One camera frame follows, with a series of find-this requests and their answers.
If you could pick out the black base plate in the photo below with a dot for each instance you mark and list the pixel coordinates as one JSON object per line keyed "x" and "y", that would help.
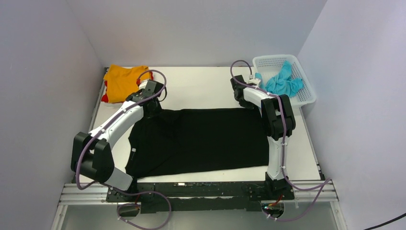
{"x": 200, "y": 196}

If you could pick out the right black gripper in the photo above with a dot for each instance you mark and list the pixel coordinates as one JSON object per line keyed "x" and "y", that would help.
{"x": 248, "y": 106}

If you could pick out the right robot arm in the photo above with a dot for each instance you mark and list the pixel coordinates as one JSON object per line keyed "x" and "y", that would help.
{"x": 278, "y": 121}

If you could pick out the teal t-shirt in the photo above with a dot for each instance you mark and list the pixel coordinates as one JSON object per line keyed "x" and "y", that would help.
{"x": 282, "y": 83}

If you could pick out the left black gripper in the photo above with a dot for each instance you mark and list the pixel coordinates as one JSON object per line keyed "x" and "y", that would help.
{"x": 157, "y": 112}

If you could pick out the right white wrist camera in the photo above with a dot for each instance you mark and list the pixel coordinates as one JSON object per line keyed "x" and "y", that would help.
{"x": 254, "y": 81}

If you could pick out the white plastic basket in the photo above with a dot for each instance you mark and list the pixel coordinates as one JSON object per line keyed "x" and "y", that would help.
{"x": 270, "y": 65}

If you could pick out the folded yellow t-shirt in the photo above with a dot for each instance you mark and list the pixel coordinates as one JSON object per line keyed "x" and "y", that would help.
{"x": 122, "y": 82}

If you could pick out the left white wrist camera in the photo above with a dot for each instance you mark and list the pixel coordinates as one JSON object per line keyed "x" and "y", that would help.
{"x": 143, "y": 83}

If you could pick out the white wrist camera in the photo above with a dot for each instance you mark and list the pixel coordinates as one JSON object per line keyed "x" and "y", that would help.
{"x": 254, "y": 81}
{"x": 143, "y": 83}

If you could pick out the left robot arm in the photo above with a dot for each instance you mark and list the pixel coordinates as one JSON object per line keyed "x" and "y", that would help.
{"x": 92, "y": 152}

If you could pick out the black t-shirt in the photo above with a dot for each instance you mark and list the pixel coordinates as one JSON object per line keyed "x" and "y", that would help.
{"x": 197, "y": 140}

